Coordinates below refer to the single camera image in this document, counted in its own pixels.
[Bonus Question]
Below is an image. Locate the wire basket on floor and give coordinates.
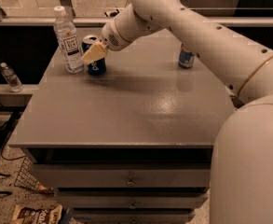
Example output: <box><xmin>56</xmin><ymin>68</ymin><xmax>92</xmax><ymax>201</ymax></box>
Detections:
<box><xmin>14</xmin><ymin>158</ymin><xmax>53</xmax><ymax>194</ymax></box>

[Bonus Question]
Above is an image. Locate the snack bag on floor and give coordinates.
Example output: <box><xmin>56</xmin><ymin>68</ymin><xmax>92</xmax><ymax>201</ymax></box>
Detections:
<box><xmin>10</xmin><ymin>204</ymin><xmax>62</xmax><ymax>224</ymax></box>

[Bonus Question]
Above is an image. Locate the bottom grey drawer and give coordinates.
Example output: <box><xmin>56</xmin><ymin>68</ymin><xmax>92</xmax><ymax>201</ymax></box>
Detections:
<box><xmin>73</xmin><ymin>210</ymin><xmax>195</xmax><ymax>224</ymax></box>

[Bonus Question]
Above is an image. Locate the grey drawer cabinet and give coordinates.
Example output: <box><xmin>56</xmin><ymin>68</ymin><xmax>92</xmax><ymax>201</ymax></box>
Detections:
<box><xmin>9</xmin><ymin>31</ymin><xmax>234</xmax><ymax>214</ymax></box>

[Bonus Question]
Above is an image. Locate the grey metal railing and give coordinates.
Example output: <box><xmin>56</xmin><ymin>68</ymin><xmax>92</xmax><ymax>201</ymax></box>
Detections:
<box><xmin>0</xmin><ymin>0</ymin><xmax>273</xmax><ymax>27</ymax></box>

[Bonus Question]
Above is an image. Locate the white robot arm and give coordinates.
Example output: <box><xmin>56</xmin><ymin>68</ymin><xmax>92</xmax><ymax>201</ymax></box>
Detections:
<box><xmin>82</xmin><ymin>0</ymin><xmax>273</xmax><ymax>224</ymax></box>

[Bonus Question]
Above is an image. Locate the small clear water bottle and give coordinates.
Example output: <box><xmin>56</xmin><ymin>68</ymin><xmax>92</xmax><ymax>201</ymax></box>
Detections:
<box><xmin>0</xmin><ymin>63</ymin><xmax>23</xmax><ymax>92</ymax></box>

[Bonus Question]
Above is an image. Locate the middle grey drawer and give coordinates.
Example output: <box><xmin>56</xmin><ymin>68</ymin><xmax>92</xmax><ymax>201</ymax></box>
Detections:
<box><xmin>56</xmin><ymin>189</ymin><xmax>208</xmax><ymax>209</ymax></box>

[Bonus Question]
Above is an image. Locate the silver blue energy drink can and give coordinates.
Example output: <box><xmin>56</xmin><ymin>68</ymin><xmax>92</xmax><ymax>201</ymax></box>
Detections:
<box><xmin>178</xmin><ymin>45</ymin><xmax>195</xmax><ymax>69</ymax></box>

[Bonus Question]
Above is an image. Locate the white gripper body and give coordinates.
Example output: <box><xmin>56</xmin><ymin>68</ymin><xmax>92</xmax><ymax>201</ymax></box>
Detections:
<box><xmin>100</xmin><ymin>17</ymin><xmax>130</xmax><ymax>51</ymax></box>

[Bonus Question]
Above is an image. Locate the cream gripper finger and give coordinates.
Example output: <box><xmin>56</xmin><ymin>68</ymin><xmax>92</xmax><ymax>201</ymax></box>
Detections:
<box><xmin>81</xmin><ymin>42</ymin><xmax>107</xmax><ymax>64</ymax></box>

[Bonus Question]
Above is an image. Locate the clear plastic water bottle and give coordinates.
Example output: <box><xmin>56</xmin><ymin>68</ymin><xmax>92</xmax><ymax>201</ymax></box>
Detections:
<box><xmin>54</xmin><ymin>6</ymin><xmax>84</xmax><ymax>74</ymax></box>

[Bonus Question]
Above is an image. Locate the grey drawer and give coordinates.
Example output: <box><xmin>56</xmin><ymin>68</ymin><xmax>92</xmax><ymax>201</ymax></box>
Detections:
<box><xmin>30</xmin><ymin>164</ymin><xmax>210</xmax><ymax>188</ymax></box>
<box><xmin>56</xmin><ymin>189</ymin><xmax>208</xmax><ymax>209</ymax></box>
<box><xmin>73</xmin><ymin>210</ymin><xmax>195</xmax><ymax>224</ymax></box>

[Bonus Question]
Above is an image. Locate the blue pepsi can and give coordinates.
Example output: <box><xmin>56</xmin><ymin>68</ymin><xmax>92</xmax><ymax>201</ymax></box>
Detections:
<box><xmin>81</xmin><ymin>35</ymin><xmax>106</xmax><ymax>77</ymax></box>

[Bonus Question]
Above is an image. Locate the top grey drawer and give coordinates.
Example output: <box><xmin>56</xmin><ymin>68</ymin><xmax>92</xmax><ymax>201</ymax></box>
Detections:
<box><xmin>30</xmin><ymin>164</ymin><xmax>210</xmax><ymax>188</ymax></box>

